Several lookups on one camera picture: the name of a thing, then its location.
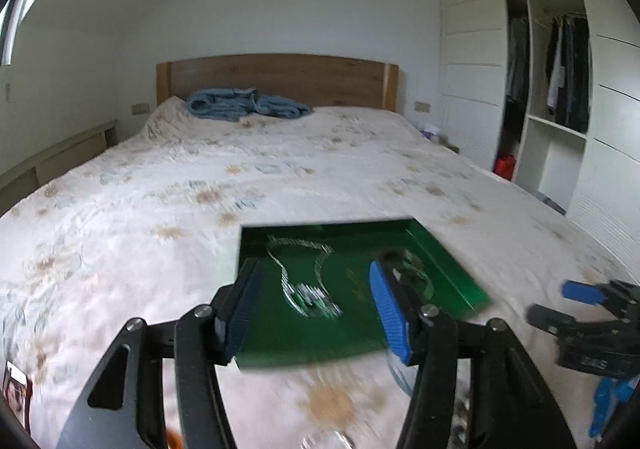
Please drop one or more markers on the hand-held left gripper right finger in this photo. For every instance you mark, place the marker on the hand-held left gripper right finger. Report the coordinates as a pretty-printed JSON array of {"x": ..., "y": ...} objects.
[{"x": 390, "y": 314}]

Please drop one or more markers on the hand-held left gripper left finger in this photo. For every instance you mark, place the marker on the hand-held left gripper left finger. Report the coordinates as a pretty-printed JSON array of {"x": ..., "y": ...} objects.
[{"x": 245, "y": 314}]

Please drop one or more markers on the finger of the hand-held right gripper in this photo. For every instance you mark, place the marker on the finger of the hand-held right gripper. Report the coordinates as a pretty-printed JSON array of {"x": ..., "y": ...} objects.
[
  {"x": 580, "y": 291},
  {"x": 545, "y": 320}
]

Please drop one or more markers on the silver bangle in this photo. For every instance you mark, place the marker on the silver bangle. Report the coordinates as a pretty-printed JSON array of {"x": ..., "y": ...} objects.
[{"x": 425, "y": 279}]

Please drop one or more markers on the silver watch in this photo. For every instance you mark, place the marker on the silver watch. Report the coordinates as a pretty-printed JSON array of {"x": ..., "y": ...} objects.
[{"x": 315, "y": 301}]

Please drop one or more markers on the green tray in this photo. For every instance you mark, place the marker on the green tray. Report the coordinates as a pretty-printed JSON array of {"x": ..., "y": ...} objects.
[{"x": 320, "y": 339}]

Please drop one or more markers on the bed with floral sheet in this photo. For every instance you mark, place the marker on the bed with floral sheet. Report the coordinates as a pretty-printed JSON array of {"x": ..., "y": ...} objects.
[{"x": 200, "y": 179}]

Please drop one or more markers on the red bag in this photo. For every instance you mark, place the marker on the red bag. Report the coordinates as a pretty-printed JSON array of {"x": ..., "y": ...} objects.
[{"x": 505, "y": 166}]

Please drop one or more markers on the nightstand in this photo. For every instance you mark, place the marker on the nightstand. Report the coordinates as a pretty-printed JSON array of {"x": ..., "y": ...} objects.
[{"x": 450, "y": 147}]

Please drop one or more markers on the purple tissue pack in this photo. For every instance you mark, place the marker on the purple tissue pack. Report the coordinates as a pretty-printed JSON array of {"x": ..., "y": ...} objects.
[{"x": 432, "y": 132}]

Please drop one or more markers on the blue blanket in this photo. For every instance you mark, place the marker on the blue blanket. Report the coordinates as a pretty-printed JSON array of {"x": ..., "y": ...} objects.
[{"x": 225, "y": 104}]

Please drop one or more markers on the dark hanging clothes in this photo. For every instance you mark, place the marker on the dark hanging clothes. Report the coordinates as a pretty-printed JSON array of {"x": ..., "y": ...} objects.
[
  {"x": 517, "y": 59},
  {"x": 570, "y": 74}
]

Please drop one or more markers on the low beige cabinet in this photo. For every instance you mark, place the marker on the low beige cabinet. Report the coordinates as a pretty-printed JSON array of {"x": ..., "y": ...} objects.
[{"x": 65, "y": 154}]

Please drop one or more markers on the printed card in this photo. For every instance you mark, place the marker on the printed card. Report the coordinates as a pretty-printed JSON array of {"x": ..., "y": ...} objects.
[{"x": 17, "y": 394}]

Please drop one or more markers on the wooden headboard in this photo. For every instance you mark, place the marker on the wooden headboard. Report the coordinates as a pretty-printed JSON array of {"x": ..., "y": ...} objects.
[{"x": 300, "y": 79}]

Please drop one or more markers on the white wardrobe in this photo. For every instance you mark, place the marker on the white wardrobe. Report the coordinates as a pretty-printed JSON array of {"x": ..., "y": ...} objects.
[{"x": 470, "y": 29}]

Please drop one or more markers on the window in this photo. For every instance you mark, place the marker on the window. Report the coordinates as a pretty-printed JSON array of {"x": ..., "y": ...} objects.
[{"x": 20, "y": 14}]

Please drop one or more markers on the beige wall socket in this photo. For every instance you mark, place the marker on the beige wall socket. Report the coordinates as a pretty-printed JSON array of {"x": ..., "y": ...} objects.
[
  {"x": 422, "y": 107},
  {"x": 140, "y": 108}
]

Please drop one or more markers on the wall light switch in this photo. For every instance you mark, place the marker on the wall light switch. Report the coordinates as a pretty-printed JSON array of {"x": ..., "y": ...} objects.
[{"x": 7, "y": 93}]

